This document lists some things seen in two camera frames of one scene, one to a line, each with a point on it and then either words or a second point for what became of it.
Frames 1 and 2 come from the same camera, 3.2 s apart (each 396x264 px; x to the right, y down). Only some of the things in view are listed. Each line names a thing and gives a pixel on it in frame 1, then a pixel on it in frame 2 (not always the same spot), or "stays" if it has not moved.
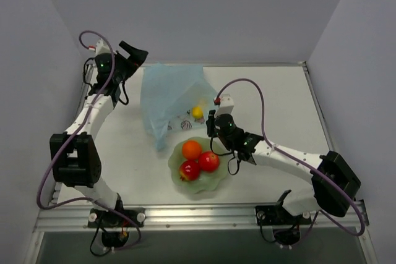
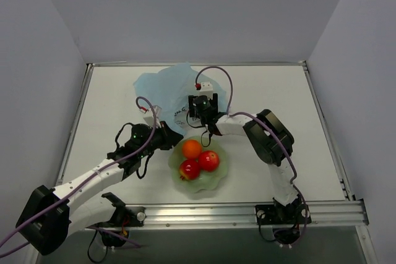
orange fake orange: x=192 y=149 stays
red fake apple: x=208 y=161 stays
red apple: x=189 y=169 stays
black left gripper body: x=129 y=60 -> x=169 y=137
